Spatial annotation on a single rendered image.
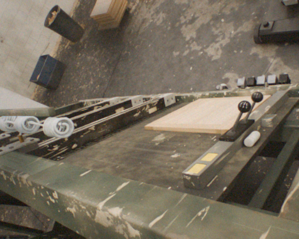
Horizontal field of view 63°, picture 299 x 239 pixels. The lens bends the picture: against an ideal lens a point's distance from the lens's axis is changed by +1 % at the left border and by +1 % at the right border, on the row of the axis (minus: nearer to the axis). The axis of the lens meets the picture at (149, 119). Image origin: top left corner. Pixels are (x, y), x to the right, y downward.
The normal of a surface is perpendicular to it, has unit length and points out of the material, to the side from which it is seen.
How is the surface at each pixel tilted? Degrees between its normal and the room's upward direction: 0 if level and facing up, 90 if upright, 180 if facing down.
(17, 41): 90
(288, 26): 0
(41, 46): 90
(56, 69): 90
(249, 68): 0
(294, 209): 52
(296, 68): 0
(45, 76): 90
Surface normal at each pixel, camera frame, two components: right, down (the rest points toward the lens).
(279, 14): -0.62, -0.34
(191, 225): -0.19, -0.95
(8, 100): 0.70, 0.17
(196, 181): -0.63, 0.30
